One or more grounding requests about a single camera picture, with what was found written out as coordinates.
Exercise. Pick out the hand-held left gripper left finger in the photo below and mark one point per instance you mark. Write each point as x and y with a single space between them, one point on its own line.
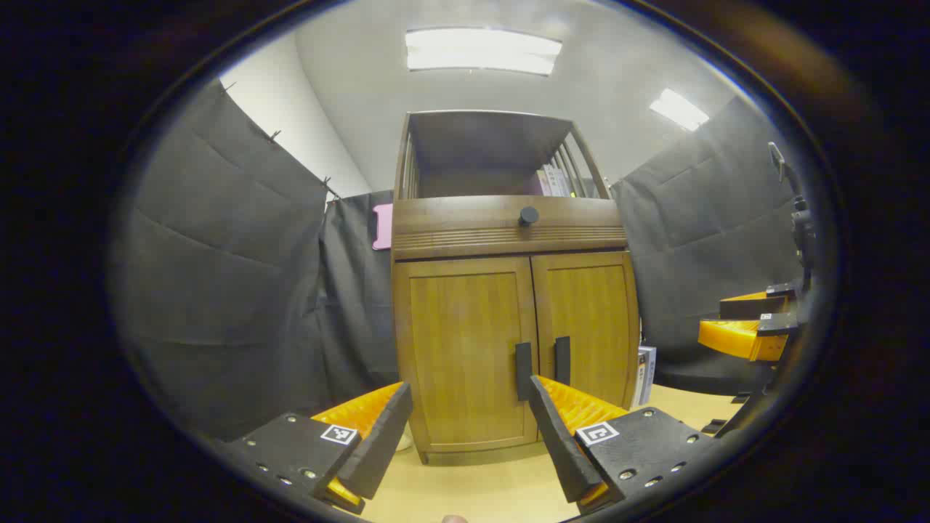
378 450

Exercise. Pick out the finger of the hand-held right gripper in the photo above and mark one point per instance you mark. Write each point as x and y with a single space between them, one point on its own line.
752 309
737 338

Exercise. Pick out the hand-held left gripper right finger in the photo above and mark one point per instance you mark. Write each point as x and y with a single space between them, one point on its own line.
559 443

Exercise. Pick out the wooden shoe cabinet door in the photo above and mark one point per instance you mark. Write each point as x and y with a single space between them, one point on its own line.
592 312
458 341

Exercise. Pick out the wooden double-door shoe cabinet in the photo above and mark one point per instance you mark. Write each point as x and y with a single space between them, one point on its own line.
472 225

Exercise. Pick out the light blue book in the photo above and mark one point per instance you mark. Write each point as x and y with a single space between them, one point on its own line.
647 374

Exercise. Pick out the small ceiling light panel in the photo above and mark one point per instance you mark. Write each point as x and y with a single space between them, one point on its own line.
678 109

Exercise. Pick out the black backdrop cloth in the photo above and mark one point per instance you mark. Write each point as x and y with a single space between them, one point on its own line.
218 290

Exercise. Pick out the black round drawer knob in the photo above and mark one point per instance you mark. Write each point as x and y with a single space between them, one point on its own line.
528 216

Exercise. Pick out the row of pale books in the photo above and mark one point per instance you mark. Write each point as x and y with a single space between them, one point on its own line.
554 181

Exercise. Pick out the large ceiling light panel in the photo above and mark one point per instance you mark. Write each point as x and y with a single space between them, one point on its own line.
483 51

